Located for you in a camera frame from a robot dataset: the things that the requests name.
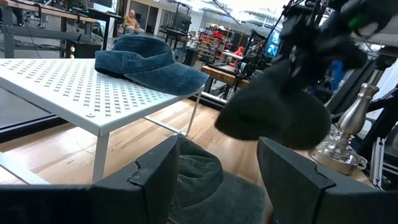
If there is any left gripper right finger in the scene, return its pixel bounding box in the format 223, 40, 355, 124
257, 136, 398, 224

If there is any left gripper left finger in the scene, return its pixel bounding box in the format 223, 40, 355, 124
0, 135, 181, 224

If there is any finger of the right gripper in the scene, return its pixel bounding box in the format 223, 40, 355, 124
288, 33, 368, 91

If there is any dark green cap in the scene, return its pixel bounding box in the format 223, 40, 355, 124
169, 136, 271, 224

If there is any grey-green cap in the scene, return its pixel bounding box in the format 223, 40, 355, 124
213, 58, 333, 151

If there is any blue denim cap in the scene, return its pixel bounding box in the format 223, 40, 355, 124
94, 33, 210, 96

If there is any blue lit monitor screen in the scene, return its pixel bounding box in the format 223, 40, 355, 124
266, 29, 282, 60

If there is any silver lamp base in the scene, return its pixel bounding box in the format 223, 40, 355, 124
309, 82, 381, 176

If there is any wooden side table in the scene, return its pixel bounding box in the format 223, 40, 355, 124
200, 64, 251, 94

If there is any storage rack with coloured items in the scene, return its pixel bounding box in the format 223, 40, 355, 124
197, 24, 236, 65

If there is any white perforated metal shelf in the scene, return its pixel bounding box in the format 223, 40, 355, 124
0, 57, 206, 187

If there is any black computer tower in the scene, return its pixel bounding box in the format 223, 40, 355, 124
65, 39, 102, 60

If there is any person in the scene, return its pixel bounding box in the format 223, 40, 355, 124
123, 9, 146, 35

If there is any black desk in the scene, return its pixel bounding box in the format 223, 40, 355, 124
71, 6, 122, 50

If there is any wooden workbench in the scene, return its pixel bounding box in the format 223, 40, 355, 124
0, 0, 97, 60

